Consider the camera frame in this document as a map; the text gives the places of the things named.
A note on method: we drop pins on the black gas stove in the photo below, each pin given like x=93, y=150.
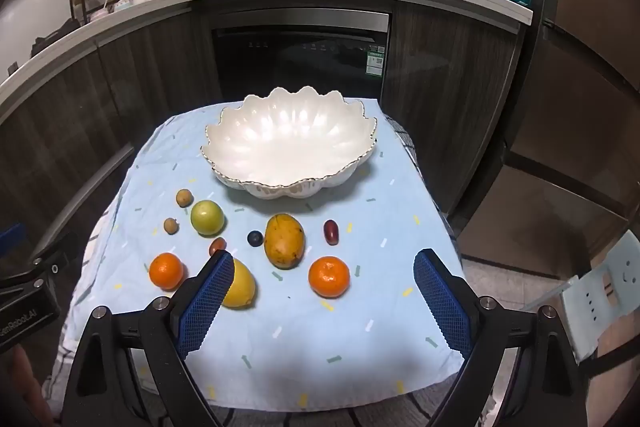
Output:
x=52, y=39

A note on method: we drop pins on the green apple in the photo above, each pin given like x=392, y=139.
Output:
x=207, y=217

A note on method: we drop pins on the blueberry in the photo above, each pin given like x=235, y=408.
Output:
x=255, y=237

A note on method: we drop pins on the yellow lemon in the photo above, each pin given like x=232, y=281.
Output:
x=242, y=287

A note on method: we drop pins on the dark steel refrigerator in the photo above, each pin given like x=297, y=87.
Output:
x=575, y=107

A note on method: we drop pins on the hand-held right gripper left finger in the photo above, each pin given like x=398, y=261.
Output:
x=205, y=302

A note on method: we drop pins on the person's left forearm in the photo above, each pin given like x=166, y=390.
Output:
x=27, y=382

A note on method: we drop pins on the checked white under cloth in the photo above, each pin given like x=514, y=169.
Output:
x=405, y=139

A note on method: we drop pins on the brown longan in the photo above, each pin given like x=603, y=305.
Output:
x=184, y=198
x=171, y=226

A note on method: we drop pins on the red cherry tomato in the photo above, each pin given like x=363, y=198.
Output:
x=216, y=245

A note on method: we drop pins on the light blue small chair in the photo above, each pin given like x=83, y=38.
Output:
x=615, y=277

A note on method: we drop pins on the orange tangerine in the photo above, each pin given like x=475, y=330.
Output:
x=166, y=271
x=328, y=277

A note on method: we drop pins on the yellow mango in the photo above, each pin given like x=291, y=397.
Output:
x=284, y=241

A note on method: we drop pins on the white scalloped bowl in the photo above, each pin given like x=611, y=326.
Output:
x=280, y=142

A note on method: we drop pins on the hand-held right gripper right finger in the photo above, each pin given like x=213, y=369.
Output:
x=442, y=307

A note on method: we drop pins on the black built-in dishwasher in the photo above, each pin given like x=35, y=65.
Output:
x=300, y=62

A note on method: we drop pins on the light blue patterned tablecloth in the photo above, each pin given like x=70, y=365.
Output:
x=300, y=332

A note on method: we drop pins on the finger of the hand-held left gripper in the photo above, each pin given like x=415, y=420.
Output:
x=50, y=254

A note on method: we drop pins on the dark red grape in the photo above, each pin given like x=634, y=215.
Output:
x=330, y=232

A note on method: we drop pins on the dark wood base cabinet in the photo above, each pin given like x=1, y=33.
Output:
x=450, y=97
x=125, y=97

